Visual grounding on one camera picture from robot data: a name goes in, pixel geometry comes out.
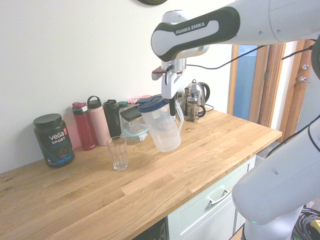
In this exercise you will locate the silver door lock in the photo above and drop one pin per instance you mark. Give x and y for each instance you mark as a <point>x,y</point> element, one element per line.
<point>305,66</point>

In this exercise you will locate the square container with black lid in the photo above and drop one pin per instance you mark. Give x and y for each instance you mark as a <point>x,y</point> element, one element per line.
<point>131,115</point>

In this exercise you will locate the yellow box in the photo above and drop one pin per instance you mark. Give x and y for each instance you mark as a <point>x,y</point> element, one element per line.
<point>315,228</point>

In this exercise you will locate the black shaker bottle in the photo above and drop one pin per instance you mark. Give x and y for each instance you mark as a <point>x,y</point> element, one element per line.
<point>112,120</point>

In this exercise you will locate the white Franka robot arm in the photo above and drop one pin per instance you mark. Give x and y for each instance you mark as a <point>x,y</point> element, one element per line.
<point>250,22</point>

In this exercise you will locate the black protein powder tub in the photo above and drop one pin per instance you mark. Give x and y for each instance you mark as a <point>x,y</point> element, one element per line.
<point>53,142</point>

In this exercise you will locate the black round wall object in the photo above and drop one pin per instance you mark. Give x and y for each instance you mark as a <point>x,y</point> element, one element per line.
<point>151,1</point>

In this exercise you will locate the metal door hinge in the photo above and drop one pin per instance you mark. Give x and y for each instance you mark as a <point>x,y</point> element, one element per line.
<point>266,75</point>

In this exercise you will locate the glass container with teal lid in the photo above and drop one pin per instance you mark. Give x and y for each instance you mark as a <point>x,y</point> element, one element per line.
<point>136,133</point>

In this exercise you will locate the wooden door frame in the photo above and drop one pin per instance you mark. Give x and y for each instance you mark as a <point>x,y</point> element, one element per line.
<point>272,87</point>

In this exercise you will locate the white cabinet drawer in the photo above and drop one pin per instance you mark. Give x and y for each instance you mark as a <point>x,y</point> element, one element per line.
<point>200,220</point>

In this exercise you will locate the pink water bottle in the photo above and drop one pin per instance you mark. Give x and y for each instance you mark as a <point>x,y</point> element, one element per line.
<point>98,122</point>

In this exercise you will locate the red water bottle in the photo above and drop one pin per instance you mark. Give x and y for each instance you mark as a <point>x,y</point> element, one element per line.
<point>83,130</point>

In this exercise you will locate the clear bottle with green lid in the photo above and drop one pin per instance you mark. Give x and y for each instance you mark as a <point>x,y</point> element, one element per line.
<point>122,104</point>

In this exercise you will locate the blue door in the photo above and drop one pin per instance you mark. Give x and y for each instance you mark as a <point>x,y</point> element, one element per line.
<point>246,87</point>

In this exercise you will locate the clear drinking glass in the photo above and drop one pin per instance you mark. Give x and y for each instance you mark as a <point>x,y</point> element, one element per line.
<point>117,155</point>

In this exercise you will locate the red wrist camera mount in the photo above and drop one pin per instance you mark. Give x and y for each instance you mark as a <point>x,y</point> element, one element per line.
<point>157,73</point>

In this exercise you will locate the black dishwasher front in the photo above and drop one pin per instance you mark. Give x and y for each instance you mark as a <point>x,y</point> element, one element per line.
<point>156,231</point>

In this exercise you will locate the clear pitcher with blue lid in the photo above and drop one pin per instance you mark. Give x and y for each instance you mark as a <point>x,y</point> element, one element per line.
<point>163,136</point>

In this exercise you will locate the glass French press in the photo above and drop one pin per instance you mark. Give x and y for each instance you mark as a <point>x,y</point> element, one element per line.
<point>193,107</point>

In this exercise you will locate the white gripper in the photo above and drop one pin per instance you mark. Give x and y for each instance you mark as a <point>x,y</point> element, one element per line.
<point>170,86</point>

